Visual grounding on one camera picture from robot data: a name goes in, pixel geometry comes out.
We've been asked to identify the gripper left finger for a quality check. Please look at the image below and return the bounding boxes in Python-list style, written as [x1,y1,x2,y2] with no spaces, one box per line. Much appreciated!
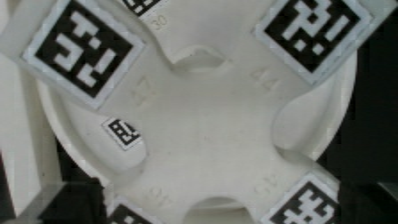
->
[17,176,113,224]

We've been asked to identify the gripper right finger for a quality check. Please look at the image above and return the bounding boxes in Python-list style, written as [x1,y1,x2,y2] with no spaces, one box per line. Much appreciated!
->
[338,181,398,224]

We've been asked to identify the white round table top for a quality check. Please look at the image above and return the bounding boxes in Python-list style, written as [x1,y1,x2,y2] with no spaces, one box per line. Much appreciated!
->
[34,0,360,224]

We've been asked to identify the white cross-shaped table base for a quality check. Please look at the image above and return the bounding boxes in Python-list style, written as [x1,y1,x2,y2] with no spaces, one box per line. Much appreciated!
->
[0,0,398,224]

